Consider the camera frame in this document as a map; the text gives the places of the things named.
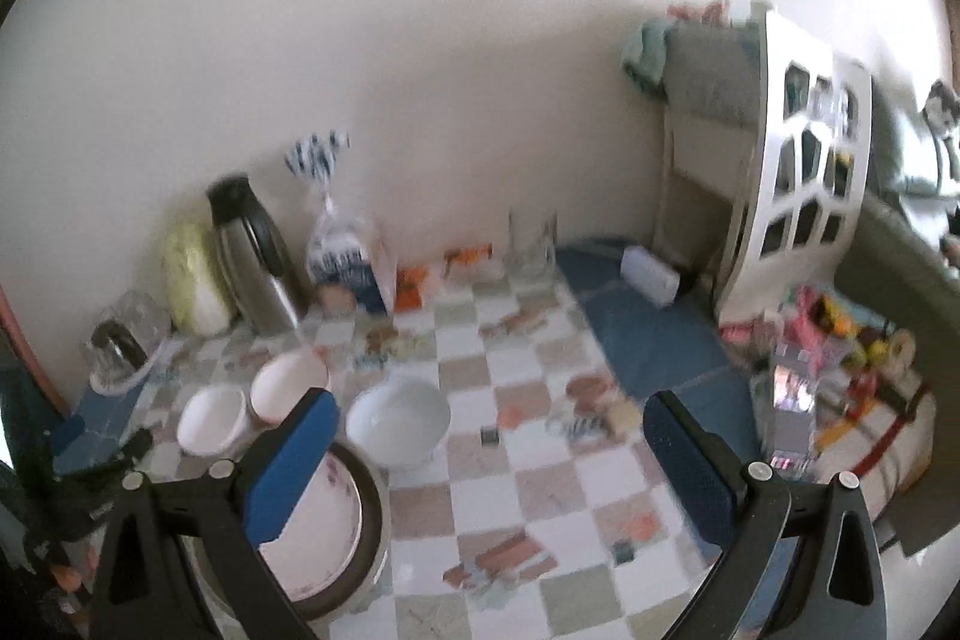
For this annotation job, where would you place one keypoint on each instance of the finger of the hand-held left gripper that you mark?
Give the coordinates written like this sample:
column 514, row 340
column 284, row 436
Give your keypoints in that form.
column 112, row 456

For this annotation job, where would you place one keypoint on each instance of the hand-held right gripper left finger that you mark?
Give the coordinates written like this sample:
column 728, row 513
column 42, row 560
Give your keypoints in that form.
column 289, row 467

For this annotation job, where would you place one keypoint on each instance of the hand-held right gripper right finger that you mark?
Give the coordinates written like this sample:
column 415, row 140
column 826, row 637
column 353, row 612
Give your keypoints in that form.
column 694, row 475

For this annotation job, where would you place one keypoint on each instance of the round pink floral plate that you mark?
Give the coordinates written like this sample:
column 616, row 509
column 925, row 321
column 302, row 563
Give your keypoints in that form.
column 322, row 535

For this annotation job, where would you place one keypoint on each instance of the red fruit print bowl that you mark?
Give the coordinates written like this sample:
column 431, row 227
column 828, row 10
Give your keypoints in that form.
column 289, row 381

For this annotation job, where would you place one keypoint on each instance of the white square bowl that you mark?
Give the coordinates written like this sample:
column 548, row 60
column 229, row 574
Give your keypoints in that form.
column 210, row 419

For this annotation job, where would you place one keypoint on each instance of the small white round bowl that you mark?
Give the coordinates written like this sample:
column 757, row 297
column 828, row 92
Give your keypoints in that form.
column 397, row 419

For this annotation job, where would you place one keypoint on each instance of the small beige roll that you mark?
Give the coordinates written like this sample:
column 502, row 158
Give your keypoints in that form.
column 621, row 419

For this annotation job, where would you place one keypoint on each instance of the glass cups on saucer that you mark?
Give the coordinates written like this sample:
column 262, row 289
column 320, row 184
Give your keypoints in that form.
column 154, row 359

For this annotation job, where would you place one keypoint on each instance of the clear glass cup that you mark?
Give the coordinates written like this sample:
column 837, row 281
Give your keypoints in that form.
column 146, row 314

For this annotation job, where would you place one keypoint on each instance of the checkered printed tablecloth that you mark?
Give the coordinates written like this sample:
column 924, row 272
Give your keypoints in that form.
column 540, row 475

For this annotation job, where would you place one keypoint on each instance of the pile of colourful packets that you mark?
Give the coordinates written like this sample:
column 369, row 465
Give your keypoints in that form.
column 825, row 347

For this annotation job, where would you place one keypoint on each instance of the striped blanket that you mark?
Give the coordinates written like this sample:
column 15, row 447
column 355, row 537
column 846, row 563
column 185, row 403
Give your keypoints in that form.
column 885, row 452

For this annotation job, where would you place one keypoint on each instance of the napa cabbage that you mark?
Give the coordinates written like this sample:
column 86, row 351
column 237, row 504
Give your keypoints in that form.
column 195, row 280

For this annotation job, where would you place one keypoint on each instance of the white power strip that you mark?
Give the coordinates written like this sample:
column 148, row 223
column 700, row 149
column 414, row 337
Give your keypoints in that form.
column 649, row 276

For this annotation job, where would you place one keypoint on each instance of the stainless steel thermos jug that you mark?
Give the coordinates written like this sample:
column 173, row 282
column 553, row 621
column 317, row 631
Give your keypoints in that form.
column 255, row 265

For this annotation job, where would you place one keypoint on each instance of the toast bread bag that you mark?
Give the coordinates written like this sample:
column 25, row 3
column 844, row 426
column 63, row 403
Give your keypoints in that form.
column 345, row 257

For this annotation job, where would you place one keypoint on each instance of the orange snack packet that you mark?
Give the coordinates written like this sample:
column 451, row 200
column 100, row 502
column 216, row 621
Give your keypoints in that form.
column 414, row 289
column 471, row 261

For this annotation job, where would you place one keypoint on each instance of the tall clear drinking glass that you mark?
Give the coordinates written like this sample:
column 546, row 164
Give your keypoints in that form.
column 532, row 246

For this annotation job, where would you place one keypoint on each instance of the white lattice rack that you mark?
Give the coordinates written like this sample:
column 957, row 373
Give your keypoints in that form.
column 765, row 160

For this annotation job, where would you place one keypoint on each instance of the grey cloth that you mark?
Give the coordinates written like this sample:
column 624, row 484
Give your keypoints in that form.
column 709, row 70

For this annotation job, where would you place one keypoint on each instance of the teal cloth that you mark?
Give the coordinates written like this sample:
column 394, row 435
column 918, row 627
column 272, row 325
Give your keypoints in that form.
column 645, row 55

